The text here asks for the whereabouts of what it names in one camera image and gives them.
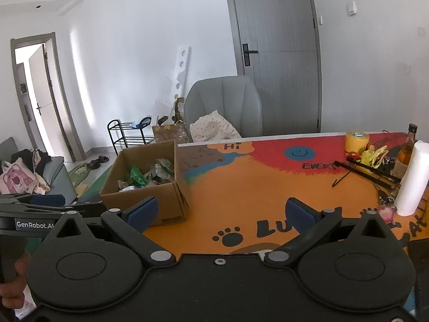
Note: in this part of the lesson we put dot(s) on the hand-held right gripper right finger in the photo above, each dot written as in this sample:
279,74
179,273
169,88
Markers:
301,213

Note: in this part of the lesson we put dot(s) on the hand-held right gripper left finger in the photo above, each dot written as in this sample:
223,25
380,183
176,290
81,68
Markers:
144,213

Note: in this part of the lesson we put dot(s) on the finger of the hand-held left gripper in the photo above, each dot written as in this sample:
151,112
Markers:
47,200
33,210

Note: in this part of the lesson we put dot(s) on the brown cardboard box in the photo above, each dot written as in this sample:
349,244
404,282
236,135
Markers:
167,204

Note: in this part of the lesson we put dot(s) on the white long snack packet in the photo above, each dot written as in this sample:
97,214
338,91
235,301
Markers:
127,186

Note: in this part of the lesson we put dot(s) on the green white snack packet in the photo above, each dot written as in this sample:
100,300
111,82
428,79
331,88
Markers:
164,166

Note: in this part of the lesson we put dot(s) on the person's left hand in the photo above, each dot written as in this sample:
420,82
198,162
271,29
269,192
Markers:
13,295

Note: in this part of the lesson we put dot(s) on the grey sofa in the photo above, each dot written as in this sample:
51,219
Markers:
57,174

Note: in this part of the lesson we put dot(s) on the pink printed tote bag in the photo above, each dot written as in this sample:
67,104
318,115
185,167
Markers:
16,177

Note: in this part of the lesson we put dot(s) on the green floor mat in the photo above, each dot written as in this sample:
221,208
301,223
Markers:
80,171

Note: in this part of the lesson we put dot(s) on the printed table mat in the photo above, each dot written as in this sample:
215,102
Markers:
268,181

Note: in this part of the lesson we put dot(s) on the dark clothes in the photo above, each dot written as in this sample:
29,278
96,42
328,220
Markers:
23,157

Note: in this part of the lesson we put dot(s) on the black slipper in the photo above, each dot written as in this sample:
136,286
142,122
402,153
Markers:
102,159
93,165

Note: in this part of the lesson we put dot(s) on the black shoe rack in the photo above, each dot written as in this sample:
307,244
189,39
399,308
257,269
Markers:
129,139

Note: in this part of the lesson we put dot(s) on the black clothes hanger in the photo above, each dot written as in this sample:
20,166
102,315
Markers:
368,171

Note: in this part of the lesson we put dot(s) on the brown box with plastic wrap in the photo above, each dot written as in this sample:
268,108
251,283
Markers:
167,134

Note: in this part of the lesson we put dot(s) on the pink small packet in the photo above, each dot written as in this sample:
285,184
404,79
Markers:
388,210

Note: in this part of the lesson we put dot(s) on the key bunch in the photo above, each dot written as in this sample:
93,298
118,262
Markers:
387,196

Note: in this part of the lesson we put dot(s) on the yellow tape roll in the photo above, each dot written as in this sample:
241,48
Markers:
357,142

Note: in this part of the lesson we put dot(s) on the blue bag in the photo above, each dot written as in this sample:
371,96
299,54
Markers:
144,122

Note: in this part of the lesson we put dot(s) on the yellow crumpled bag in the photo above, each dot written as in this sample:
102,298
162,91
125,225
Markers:
372,156

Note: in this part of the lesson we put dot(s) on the dotted pillow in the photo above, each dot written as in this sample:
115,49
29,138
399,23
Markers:
211,127

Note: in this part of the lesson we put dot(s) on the open room door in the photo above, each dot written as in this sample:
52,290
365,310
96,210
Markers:
43,90

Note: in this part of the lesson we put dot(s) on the paper towel roll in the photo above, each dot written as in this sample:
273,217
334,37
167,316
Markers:
412,181

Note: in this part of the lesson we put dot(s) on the glass bottle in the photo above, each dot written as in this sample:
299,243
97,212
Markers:
405,154

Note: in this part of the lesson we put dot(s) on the grey armchair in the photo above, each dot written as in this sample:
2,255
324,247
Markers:
221,100

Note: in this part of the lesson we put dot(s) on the grey door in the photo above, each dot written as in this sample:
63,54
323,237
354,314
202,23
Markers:
278,73

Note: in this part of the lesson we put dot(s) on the white board with holes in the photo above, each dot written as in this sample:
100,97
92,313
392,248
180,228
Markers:
182,60

